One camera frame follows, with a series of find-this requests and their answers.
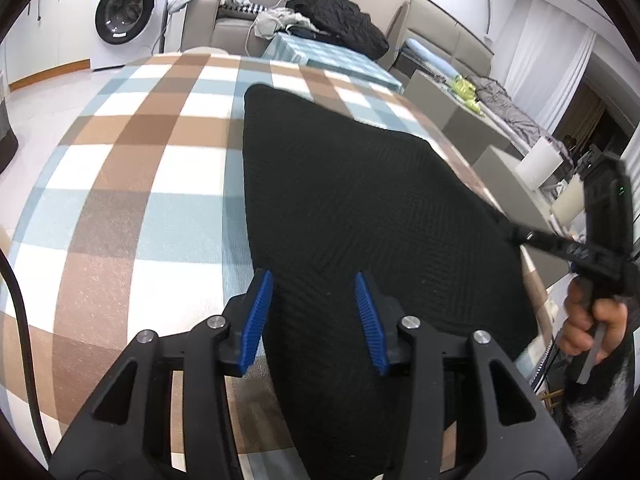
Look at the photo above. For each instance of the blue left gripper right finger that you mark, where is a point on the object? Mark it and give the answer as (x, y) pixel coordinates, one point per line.
(372, 325)

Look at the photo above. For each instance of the checkered tablecloth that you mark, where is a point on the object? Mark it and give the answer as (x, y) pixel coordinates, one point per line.
(136, 220)

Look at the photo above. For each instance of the white washing machine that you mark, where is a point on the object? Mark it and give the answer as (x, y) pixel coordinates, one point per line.
(125, 31)

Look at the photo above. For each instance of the black quilted jacket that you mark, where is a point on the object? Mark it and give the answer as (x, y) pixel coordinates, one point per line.
(348, 26)

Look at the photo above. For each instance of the grey sofa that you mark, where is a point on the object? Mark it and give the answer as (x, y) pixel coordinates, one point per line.
(209, 24)

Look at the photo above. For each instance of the person's right hand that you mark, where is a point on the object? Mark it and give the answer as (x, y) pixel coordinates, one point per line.
(583, 314)

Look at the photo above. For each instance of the woven laundry basket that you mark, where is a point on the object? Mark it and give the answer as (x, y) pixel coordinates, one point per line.
(8, 139)

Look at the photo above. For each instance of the light blue pillow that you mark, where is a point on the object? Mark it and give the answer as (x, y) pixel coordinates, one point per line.
(425, 55)

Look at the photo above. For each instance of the white kitchen cabinets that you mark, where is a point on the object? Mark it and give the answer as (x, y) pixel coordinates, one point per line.
(48, 34)

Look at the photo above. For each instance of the black knit sweater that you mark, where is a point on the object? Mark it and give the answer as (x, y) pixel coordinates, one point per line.
(327, 197)

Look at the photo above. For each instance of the blue plaid side table cloth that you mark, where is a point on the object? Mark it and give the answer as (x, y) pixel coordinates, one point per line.
(322, 56)

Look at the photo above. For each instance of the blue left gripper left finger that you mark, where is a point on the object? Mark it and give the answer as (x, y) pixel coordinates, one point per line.
(256, 304)

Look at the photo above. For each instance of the white paper towel roll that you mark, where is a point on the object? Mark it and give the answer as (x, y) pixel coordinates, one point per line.
(539, 164)

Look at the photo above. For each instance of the green toy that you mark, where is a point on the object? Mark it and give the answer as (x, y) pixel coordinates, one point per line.
(466, 92)

